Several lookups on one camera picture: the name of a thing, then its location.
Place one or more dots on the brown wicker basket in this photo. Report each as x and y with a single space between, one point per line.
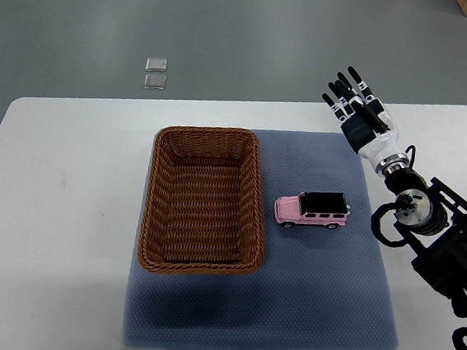
203 212

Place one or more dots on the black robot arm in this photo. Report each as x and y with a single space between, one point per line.
427 216

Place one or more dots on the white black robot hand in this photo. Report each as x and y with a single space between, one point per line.
369 129

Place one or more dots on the pink toy car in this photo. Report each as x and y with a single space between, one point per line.
321 209

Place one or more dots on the blue grey foam mat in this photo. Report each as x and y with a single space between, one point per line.
317 289

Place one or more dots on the upper metal floor plate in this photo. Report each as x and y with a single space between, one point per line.
158 64

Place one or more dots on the lower metal floor plate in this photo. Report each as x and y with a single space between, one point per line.
154 81

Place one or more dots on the metal floor plate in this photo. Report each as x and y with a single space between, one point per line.
158 64
154 81

